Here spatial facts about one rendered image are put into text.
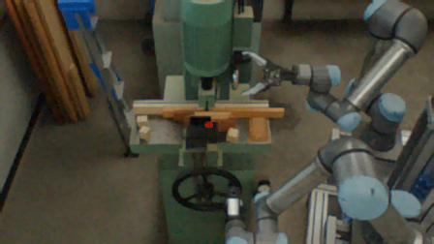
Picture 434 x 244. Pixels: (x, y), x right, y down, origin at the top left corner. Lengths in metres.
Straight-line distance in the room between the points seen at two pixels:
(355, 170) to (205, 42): 0.70
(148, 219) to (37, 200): 0.73
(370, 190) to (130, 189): 1.91
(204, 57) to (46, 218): 1.62
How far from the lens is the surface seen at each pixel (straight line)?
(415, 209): 1.51
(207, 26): 1.44
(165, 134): 1.77
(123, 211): 2.64
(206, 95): 1.69
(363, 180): 1.08
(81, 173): 2.88
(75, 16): 2.24
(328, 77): 1.51
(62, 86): 2.97
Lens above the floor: 2.19
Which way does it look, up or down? 46 degrees down
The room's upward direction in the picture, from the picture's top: 1 degrees clockwise
